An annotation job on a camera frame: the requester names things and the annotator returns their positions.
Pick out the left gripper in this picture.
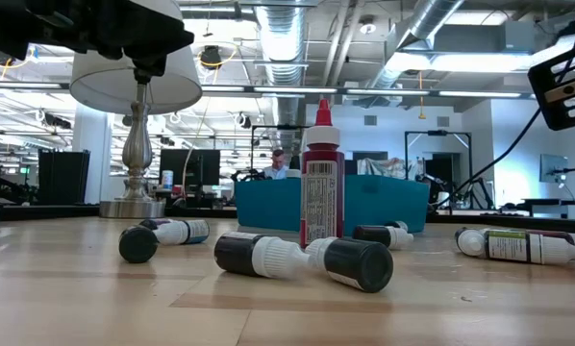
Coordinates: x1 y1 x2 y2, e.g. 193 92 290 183
83 0 196 78

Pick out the small green-label dropper bottle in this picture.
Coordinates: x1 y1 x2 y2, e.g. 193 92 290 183
485 229 575 266

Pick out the draped plastic sheet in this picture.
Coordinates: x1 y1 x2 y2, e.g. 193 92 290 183
357 157 426 182

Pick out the person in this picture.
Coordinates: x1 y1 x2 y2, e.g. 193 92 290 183
262 148 289 181

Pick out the grey wall monitor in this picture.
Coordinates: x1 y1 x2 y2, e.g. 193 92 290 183
539 153 569 185

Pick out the black aluminium table frame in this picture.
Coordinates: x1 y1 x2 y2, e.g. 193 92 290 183
0 202 575 233

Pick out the black computer monitor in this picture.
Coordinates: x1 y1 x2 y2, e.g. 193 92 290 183
160 148 221 187

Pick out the silver ceiling duct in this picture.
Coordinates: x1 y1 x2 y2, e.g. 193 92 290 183
254 0 313 155
363 0 466 105

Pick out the long ceiling light strip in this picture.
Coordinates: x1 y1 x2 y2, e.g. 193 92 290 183
0 81 575 101

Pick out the tall red-capped coloring bottle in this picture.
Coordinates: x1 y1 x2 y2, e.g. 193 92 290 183
299 98 346 250

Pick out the dark desk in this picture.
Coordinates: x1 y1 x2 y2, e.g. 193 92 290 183
496 196 575 220

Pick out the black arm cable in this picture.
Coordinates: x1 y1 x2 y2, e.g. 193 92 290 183
431 0 575 211

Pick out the white-shade silver table lamp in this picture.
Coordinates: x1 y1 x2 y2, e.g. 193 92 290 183
69 0 203 220

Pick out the teal plastic bin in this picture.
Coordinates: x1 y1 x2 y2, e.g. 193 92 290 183
234 173 431 235

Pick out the black cabinet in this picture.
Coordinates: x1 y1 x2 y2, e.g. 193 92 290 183
37 148 91 206

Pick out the tall black-capped coloring bottle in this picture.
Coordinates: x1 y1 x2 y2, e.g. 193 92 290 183
286 154 303 180

